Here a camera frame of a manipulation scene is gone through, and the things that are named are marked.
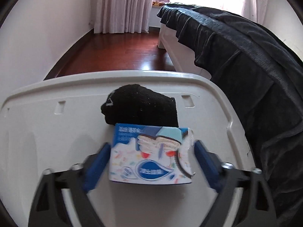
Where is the blue white tissue box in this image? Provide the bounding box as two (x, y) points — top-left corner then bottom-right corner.
(109, 124), (194, 185)

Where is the black sock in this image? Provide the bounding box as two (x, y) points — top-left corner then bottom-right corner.
(101, 84), (179, 128)

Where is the white plastic storage box lid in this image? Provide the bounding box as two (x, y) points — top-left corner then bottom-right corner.
(1, 71), (255, 226)

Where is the white bed frame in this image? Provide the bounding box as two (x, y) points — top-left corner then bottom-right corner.
(157, 24), (211, 80)

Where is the pink right curtain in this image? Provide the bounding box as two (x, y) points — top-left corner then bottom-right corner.
(242, 0), (268, 24)

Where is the pink white left curtain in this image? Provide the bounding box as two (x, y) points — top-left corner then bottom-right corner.
(91, 0), (152, 34)

